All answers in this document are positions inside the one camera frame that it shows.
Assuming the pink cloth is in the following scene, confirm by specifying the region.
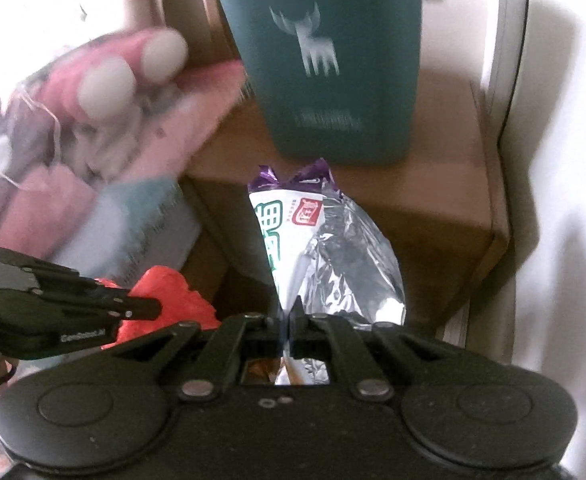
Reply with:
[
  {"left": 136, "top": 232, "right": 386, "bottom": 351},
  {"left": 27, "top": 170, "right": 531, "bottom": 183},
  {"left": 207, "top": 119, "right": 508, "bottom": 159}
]
[{"left": 0, "top": 165, "right": 98, "bottom": 261}]

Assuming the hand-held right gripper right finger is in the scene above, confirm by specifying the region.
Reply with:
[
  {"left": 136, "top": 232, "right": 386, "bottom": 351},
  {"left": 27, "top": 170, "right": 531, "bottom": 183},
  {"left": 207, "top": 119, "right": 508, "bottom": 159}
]
[{"left": 291, "top": 297, "right": 478, "bottom": 402}]

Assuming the white door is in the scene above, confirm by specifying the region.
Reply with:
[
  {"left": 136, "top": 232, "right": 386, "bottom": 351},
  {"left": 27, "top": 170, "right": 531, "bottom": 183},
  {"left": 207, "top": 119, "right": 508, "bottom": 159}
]
[{"left": 503, "top": 0, "right": 586, "bottom": 411}]

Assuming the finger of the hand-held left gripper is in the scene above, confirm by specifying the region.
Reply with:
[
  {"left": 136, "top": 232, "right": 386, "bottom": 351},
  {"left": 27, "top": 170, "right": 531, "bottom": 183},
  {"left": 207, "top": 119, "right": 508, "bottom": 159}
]
[
  {"left": 35, "top": 270, "right": 162, "bottom": 320},
  {"left": 0, "top": 247, "right": 81, "bottom": 281}
]

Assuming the wooden headboard post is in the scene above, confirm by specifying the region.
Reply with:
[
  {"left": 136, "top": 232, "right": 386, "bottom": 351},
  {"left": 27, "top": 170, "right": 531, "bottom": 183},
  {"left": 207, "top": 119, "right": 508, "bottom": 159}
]
[{"left": 145, "top": 0, "right": 238, "bottom": 68}]

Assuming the red-orange wrapper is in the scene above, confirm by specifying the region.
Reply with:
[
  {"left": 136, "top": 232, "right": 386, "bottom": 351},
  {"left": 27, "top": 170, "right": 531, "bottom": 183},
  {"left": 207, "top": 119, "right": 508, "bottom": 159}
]
[{"left": 100, "top": 266, "right": 218, "bottom": 351}]

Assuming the grey door frame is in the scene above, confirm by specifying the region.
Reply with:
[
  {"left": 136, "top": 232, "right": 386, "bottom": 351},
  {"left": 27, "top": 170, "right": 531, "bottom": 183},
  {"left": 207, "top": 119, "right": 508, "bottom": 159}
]
[{"left": 483, "top": 0, "right": 531, "bottom": 131}]

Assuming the patterned pink blanket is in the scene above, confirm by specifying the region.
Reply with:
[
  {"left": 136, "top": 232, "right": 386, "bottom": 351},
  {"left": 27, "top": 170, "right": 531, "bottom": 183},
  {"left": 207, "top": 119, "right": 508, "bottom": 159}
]
[{"left": 98, "top": 57, "right": 248, "bottom": 286}]

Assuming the silver foil snack bag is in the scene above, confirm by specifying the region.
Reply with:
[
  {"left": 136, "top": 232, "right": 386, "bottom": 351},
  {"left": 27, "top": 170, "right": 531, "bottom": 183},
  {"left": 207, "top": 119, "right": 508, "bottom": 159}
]
[{"left": 247, "top": 157, "right": 406, "bottom": 386}]

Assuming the pink plush toy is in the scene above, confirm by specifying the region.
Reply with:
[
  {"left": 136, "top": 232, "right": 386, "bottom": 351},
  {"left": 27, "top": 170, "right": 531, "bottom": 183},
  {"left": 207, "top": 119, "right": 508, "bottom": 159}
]
[{"left": 3, "top": 27, "right": 188, "bottom": 126}]

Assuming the wooden nightstand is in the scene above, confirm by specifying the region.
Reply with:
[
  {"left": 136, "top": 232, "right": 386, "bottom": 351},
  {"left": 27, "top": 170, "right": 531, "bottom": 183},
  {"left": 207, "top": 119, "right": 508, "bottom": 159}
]
[{"left": 183, "top": 60, "right": 508, "bottom": 331}]

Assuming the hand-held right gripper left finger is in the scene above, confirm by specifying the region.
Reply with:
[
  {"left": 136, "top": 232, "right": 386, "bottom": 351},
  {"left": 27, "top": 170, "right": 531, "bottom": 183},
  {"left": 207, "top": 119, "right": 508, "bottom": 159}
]
[{"left": 80, "top": 305, "right": 291, "bottom": 403}]

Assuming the teal bin with deer print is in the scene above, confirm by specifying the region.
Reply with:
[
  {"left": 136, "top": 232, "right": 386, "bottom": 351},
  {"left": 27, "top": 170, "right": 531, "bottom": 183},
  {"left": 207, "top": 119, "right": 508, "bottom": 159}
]
[{"left": 205, "top": 0, "right": 424, "bottom": 166}]

